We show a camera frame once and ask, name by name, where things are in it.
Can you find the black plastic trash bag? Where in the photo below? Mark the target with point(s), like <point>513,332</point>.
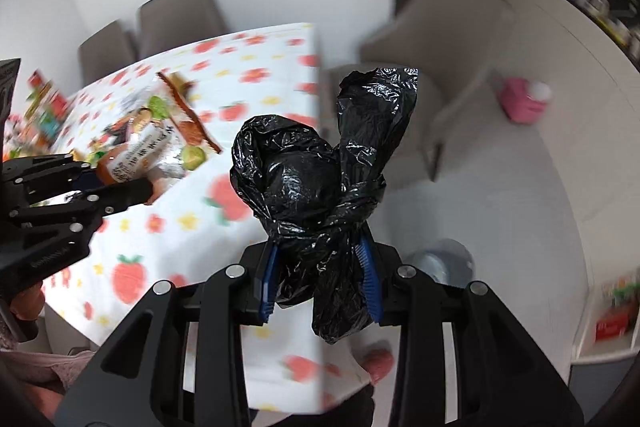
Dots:
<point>300,187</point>

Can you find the white tray with red packets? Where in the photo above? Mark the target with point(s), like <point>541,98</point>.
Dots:
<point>600,352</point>

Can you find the white orange snack packet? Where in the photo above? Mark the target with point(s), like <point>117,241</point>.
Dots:
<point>135,157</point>

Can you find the strawberry flower printed tablecloth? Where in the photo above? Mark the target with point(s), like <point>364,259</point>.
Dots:
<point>200,212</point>

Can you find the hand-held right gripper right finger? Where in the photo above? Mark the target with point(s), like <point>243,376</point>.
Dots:
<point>371,279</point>

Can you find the person's left hand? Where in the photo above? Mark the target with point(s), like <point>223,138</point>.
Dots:
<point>27,304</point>

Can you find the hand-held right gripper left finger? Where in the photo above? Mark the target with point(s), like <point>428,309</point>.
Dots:
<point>267,279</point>

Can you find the pink white container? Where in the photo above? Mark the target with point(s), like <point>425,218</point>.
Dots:
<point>522,102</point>

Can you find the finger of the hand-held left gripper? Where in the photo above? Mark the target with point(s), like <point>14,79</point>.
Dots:
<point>45,174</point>
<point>120,196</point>

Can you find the red packet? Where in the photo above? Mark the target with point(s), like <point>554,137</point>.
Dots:
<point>612,327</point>

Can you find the person's pink clothing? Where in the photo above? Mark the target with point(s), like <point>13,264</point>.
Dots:
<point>40,367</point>

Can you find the grey dining chair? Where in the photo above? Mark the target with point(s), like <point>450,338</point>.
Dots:
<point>180,17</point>
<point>105,52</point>

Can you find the green wrapped candy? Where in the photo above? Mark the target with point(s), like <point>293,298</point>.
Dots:
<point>194,158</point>
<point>160,106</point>

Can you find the colourful printed box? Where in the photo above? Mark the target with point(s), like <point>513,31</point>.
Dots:
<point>47,107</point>

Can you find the grey round bin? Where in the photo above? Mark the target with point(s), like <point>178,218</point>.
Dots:
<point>445,262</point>

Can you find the beige dining chair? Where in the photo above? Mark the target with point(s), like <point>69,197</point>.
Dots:
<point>450,32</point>

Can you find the brown snack wrapper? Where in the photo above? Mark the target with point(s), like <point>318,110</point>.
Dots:
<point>187,117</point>

